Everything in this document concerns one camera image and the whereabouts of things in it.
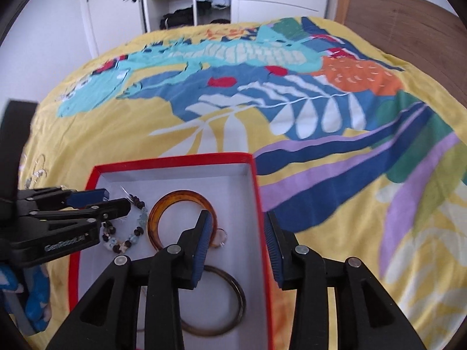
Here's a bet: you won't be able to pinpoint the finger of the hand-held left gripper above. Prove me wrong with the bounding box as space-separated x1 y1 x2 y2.
31 197 131 232
16 188 110 210

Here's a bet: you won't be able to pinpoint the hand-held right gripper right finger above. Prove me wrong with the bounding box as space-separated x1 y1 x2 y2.
266 211 427 350

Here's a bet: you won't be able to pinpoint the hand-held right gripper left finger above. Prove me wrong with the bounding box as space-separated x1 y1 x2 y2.
46 209 216 350

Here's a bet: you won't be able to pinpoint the small dark ring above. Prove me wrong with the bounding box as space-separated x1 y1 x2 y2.
213 228 230 249

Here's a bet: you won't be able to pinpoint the beaded stone bracelet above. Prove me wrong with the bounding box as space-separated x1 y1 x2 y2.
100 195 149 255

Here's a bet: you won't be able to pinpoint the amber bangle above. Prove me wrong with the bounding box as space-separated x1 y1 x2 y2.
147 190 217 252

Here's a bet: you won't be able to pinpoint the dark brown bangle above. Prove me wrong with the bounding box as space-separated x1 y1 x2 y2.
179 265 247 337

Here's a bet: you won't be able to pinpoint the red cardboard box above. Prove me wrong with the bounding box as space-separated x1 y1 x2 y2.
67 153 272 350

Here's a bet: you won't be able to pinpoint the blue patterned cloth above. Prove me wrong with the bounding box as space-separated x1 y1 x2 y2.
0 264 52 332

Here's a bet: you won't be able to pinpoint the yellow printed blanket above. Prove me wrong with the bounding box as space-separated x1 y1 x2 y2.
18 16 467 350

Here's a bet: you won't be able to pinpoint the folded dark clothes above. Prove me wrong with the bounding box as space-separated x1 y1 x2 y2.
162 5 196 28

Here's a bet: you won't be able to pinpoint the wooden headboard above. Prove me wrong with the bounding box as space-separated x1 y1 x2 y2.
336 0 467 125

